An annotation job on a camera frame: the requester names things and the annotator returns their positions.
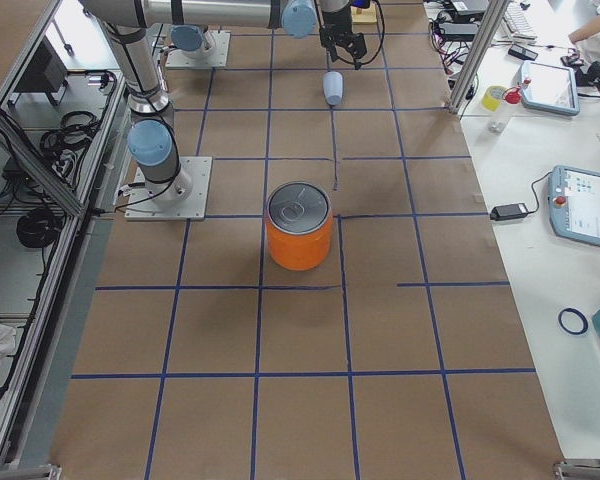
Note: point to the near blue teach pendant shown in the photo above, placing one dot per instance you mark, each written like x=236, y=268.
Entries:
x=574, y=204

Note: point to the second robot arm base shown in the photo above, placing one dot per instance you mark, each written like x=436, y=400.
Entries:
x=192, y=40

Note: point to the yellow tape roll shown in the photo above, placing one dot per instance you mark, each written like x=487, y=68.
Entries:
x=492, y=97

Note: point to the wooden cup rack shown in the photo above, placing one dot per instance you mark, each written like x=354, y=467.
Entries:
x=363, y=12

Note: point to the blue teach pendant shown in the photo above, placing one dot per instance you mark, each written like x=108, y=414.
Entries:
x=574, y=204
x=549, y=88

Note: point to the far blue teach pendant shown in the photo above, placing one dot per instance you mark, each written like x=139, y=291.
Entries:
x=549, y=88

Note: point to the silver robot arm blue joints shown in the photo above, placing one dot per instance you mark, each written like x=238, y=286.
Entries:
x=151, y=140

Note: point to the orange can silver lid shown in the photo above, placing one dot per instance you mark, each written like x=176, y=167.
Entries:
x=298, y=225

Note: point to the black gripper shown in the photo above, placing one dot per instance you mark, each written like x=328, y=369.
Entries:
x=333, y=21

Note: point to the black power adapter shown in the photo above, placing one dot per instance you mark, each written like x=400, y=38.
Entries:
x=509, y=212

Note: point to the light blue plastic cup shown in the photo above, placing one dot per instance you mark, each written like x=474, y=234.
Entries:
x=333, y=87

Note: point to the black smartphone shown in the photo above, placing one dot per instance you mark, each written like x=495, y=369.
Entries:
x=522, y=53

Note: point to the red cap squeeze bottle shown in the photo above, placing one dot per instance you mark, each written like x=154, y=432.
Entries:
x=508, y=105

